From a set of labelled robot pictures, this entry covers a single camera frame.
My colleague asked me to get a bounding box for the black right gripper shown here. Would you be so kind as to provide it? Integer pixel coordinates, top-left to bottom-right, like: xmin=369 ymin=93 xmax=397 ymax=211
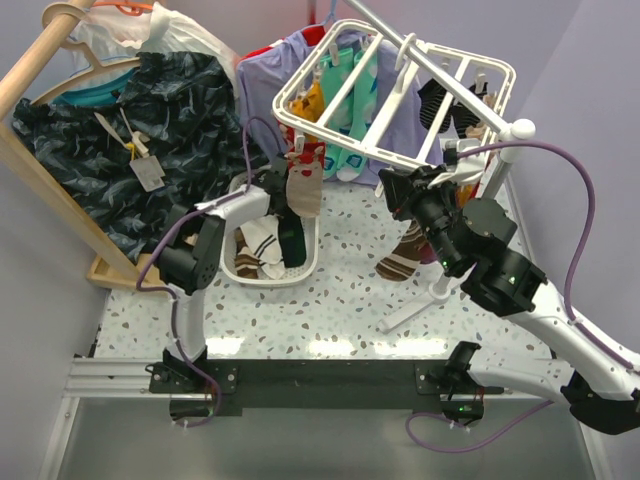
xmin=378 ymin=162 xmax=460 ymax=273

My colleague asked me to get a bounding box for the brown striped sock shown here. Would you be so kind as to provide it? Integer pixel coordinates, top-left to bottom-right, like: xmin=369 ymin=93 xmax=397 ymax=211
xmin=375 ymin=220 xmax=429 ymax=282
xmin=234 ymin=240 xmax=260 ymax=280

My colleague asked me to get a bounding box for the white plastic sock hanger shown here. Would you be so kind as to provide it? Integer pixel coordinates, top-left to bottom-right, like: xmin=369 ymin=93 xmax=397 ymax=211
xmin=272 ymin=19 xmax=517 ymax=170

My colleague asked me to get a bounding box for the maroon purple striped sock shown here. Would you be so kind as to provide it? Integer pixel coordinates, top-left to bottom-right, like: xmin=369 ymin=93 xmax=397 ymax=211
xmin=419 ymin=242 xmax=437 ymax=265

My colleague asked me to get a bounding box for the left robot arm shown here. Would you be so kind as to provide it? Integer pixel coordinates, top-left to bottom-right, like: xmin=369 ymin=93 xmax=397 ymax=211
xmin=153 ymin=156 xmax=287 ymax=392

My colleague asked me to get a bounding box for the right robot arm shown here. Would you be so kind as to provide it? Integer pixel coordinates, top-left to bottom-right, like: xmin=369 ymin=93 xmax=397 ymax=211
xmin=380 ymin=166 xmax=639 ymax=435

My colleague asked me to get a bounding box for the orange plastic hanger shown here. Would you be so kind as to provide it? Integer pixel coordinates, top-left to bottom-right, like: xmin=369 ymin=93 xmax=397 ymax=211
xmin=92 ymin=1 xmax=153 ymax=16

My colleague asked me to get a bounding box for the wooden clothes hanger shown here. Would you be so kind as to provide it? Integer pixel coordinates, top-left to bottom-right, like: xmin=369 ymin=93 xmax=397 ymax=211
xmin=30 ymin=3 xmax=144 ymax=105

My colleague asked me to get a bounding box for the cream red chicken sock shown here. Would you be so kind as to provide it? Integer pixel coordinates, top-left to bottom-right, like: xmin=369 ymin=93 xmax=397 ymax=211
xmin=279 ymin=124 xmax=326 ymax=218

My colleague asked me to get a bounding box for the mint green patterned sock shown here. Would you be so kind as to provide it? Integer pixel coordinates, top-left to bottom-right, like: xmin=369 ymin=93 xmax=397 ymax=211
xmin=337 ymin=54 xmax=378 ymax=182
xmin=320 ymin=48 xmax=354 ymax=180

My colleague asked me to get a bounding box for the santa claus sock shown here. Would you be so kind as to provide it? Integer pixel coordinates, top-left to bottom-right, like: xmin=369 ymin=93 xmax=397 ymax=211
xmin=278 ymin=212 xmax=307 ymax=268

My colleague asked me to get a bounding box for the mustard yellow sock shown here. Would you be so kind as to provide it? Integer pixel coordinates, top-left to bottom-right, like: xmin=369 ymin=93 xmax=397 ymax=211
xmin=302 ymin=81 xmax=325 ymax=122
xmin=289 ymin=98 xmax=314 ymax=122

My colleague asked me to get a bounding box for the lavender shirt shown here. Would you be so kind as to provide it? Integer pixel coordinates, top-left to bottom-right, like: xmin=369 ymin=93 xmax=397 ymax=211
xmin=236 ymin=30 xmax=443 ymax=186

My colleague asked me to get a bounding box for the white perforated plastic basket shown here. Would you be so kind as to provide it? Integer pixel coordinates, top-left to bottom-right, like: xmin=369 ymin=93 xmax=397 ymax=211
xmin=215 ymin=173 xmax=319 ymax=288

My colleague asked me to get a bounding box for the dark patterned shirt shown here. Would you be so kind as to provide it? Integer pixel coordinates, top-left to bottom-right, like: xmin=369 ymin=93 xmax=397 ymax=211
xmin=12 ymin=52 xmax=268 ymax=262

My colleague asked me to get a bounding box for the white rack foot base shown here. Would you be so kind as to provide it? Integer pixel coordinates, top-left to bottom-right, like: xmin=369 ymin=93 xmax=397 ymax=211
xmin=377 ymin=273 xmax=469 ymax=334

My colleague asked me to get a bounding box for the paper price tag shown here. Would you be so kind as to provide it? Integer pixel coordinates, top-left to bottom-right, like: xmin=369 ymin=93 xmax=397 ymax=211
xmin=129 ymin=156 xmax=165 ymax=192

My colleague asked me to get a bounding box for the red garment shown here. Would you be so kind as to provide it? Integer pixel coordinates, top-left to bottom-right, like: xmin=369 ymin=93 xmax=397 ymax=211
xmin=242 ymin=25 xmax=326 ymax=60

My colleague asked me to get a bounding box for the wooden clothes rack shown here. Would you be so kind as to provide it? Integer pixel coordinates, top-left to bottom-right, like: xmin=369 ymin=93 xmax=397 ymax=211
xmin=0 ymin=0 xmax=211 ymax=292

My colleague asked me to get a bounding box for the teal shirt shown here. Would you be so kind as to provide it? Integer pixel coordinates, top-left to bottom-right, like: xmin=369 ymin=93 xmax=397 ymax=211
xmin=52 ymin=70 xmax=133 ymax=107

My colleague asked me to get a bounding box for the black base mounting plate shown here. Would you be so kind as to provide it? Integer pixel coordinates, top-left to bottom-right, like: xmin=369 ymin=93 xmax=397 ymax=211
xmin=145 ymin=353 xmax=503 ymax=424

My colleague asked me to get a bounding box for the white plastic bag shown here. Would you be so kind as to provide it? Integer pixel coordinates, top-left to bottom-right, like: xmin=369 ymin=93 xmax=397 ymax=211
xmin=70 ymin=2 xmax=240 ymax=99

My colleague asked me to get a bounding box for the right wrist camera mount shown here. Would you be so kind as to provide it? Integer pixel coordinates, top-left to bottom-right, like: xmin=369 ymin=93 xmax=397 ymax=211
xmin=428 ymin=138 xmax=491 ymax=189

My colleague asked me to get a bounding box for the blue wire hanger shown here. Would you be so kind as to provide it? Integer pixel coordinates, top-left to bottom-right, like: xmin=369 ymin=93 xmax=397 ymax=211
xmin=305 ymin=0 xmax=342 ymax=27

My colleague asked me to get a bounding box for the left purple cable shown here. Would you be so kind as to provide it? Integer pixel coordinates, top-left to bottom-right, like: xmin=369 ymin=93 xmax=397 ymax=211
xmin=135 ymin=117 xmax=291 ymax=429

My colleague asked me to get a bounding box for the purple cable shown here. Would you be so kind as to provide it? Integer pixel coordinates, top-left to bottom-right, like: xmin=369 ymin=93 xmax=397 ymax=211
xmin=405 ymin=140 xmax=640 ymax=455
xmin=135 ymin=117 xmax=291 ymax=429

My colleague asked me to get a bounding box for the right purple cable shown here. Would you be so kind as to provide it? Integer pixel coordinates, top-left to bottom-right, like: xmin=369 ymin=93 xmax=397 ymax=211
xmin=405 ymin=140 xmax=640 ymax=455

